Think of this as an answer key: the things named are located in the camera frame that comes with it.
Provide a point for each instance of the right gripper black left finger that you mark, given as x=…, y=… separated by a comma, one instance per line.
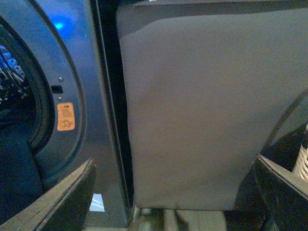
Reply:
x=62, y=208

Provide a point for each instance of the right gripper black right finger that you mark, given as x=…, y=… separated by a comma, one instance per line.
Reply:
x=284, y=193

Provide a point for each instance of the dark blue garment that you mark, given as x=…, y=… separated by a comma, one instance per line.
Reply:
x=20, y=183

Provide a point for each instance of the dark grey washing machine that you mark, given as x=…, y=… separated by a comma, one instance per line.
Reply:
x=51, y=52

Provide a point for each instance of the white tape patch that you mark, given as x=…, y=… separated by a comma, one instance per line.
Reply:
x=97, y=204

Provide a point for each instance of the orange warning sticker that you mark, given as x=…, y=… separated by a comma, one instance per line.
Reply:
x=66, y=117

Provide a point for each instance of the woven rope laundry basket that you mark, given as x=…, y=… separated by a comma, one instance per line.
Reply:
x=301, y=165

